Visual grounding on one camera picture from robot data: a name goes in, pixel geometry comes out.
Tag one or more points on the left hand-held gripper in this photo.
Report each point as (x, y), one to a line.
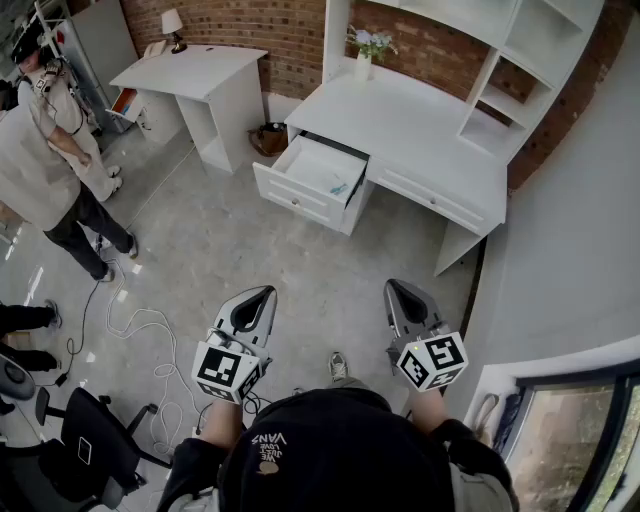
(227, 367)

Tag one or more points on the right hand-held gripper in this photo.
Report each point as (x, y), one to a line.
(432, 362)

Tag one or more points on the teal item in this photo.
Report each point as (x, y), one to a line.
(338, 189)

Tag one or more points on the person's left forearm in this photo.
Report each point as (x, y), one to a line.
(222, 425)

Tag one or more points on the person's right forearm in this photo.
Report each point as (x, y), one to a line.
(427, 410)

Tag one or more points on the white closed desk drawer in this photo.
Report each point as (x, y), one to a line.
(430, 197)

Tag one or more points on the small drawer with orange inside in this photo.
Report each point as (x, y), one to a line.
(122, 102)

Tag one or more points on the person's grey shoe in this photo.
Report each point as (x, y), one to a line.
(339, 366)

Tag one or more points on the beige tote bag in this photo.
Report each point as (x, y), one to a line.
(485, 420)

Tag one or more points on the dark blue umbrella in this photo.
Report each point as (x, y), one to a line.
(507, 420)

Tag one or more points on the brown bag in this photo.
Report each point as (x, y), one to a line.
(270, 140)

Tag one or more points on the white desk with hutch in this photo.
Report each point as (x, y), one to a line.
(415, 130)

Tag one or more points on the black power adapter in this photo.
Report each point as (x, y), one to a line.
(61, 379)

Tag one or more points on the window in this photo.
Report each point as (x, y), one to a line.
(575, 450)

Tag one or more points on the black office chair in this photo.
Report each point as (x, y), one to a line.
(85, 465)

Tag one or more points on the grey round chair base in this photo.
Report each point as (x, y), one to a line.
(15, 377)

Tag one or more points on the small white desk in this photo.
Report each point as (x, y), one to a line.
(200, 75)

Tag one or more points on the white vase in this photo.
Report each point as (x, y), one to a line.
(363, 66)

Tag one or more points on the pale blue flowers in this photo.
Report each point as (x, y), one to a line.
(372, 41)

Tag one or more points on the grey metal cabinet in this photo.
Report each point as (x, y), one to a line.
(100, 55)

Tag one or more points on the table lamp with white shade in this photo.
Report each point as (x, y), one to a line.
(172, 25)

